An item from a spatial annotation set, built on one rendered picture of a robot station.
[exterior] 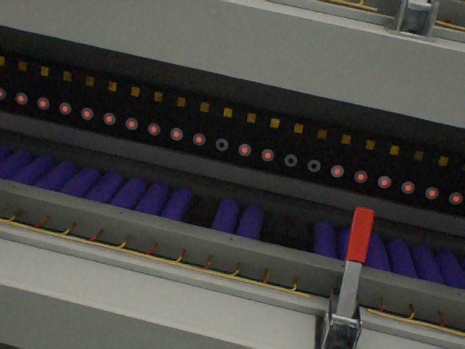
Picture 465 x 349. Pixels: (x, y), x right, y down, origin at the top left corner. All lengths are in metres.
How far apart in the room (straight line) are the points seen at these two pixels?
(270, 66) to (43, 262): 0.20
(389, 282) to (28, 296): 0.24
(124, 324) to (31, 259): 0.08
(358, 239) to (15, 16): 0.26
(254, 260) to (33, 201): 0.16
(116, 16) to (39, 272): 0.17
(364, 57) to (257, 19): 0.07
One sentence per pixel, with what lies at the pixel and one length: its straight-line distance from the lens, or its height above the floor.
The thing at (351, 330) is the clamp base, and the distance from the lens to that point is 0.41.
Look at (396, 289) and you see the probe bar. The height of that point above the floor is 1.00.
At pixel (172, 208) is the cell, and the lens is 0.48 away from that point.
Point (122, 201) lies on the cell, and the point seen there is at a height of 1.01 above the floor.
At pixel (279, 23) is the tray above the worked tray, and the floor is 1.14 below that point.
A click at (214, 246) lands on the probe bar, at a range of 0.44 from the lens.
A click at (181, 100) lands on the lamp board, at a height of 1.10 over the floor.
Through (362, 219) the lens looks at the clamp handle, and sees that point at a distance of 0.40.
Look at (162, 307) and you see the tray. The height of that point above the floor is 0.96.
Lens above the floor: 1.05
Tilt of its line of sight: 1 degrees down
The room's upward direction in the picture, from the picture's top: 13 degrees clockwise
